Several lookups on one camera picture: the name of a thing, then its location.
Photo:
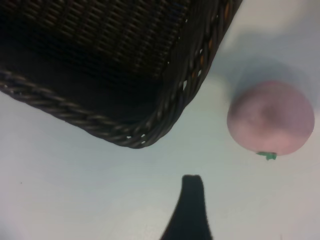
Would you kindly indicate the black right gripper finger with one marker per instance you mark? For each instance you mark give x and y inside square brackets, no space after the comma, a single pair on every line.
[191,215]

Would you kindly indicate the pink peach with green leaf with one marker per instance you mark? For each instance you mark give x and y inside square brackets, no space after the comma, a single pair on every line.
[271,117]

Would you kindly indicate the dark brown woven basket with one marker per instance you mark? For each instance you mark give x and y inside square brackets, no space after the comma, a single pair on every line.
[100,55]

